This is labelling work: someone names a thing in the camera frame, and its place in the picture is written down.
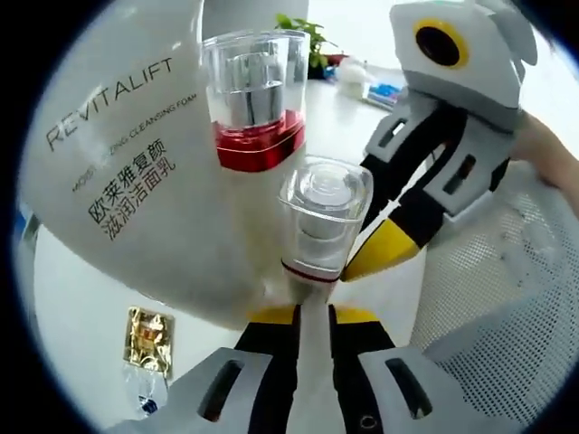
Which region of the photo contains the small white skincare bottle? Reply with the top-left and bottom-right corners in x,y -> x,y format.
276,154 -> 375,434

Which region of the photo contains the small clear skincare sachet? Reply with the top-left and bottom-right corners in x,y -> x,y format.
124,365 -> 171,420

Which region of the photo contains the gold foil skincare sachet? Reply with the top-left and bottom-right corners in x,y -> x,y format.
122,306 -> 176,379

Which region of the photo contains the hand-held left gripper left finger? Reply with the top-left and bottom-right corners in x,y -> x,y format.
106,303 -> 303,434

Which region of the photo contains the white skincare tube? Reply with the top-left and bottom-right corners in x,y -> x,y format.
17,0 -> 272,331

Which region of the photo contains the white mesh office chair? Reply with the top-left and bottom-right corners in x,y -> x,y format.
409,160 -> 579,408

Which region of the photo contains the green potted plant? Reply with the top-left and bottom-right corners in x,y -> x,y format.
275,13 -> 339,70

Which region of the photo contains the white round object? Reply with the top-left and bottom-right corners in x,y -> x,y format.
338,62 -> 368,97

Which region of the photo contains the person's right hand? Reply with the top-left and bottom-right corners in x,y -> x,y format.
510,110 -> 579,189

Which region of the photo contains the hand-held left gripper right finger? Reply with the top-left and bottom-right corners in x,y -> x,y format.
327,303 -> 528,434

